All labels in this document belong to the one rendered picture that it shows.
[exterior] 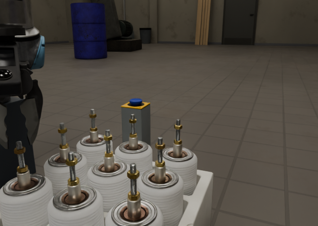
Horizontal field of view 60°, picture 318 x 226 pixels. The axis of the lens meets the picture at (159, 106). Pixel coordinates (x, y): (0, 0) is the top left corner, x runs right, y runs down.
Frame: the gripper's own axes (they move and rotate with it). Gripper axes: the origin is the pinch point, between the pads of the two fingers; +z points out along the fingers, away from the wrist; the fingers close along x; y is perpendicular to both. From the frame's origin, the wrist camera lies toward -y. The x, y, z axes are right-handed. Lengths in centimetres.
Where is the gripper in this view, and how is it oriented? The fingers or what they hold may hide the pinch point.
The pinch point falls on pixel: (18, 141)
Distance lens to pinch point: 56.9
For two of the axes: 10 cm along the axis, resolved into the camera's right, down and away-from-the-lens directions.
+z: 0.0, 9.6, 2.7
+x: -8.9, 1.2, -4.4
